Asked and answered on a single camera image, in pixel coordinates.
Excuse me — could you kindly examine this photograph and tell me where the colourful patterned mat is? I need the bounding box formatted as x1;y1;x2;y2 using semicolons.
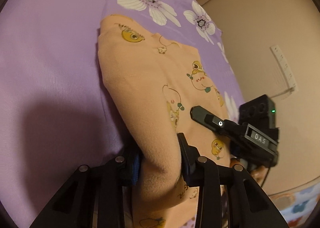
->
270;183;319;227

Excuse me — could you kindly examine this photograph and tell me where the white power strip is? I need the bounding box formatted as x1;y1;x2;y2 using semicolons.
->
270;45;298;93

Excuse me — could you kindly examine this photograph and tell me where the right hand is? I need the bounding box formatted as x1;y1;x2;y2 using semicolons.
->
230;158;270;187

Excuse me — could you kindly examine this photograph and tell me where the orange duck print garment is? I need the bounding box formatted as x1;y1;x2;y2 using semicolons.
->
98;15;231;227

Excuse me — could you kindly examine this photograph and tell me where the purple floral bed sheet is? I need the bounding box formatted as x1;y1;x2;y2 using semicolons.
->
1;0;244;227

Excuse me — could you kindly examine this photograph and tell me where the black cable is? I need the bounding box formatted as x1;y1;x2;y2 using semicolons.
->
261;165;272;189

